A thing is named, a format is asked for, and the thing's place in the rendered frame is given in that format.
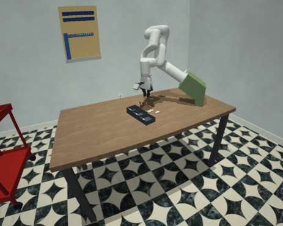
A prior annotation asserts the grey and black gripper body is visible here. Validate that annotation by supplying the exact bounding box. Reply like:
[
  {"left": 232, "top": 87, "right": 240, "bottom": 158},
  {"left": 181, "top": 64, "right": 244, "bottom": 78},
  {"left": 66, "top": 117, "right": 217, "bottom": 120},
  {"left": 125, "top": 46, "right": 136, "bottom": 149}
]
[{"left": 140, "top": 77, "right": 153, "bottom": 90}]

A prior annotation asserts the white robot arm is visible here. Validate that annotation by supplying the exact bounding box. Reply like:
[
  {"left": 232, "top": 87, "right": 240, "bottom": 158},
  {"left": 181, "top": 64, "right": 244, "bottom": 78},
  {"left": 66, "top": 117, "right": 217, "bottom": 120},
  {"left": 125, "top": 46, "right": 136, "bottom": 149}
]
[{"left": 140, "top": 25, "right": 188, "bottom": 84}]

